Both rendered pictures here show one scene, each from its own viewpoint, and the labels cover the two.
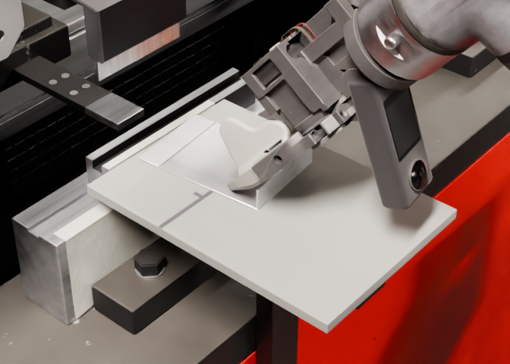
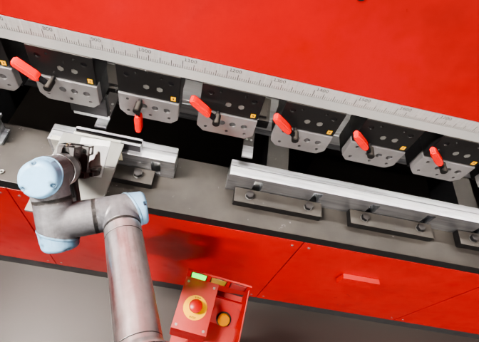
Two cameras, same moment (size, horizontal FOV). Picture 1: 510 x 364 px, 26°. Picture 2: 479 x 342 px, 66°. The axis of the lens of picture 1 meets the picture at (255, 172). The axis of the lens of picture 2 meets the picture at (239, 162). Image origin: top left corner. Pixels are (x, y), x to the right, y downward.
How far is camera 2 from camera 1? 0.98 m
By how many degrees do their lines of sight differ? 33
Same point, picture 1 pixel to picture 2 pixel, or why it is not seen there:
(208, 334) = not seen: hidden behind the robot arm
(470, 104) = (217, 209)
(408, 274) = (164, 228)
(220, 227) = not seen: hidden behind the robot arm
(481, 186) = (207, 231)
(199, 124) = (105, 144)
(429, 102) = (209, 198)
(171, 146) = (90, 142)
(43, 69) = (113, 97)
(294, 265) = not seen: hidden behind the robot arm
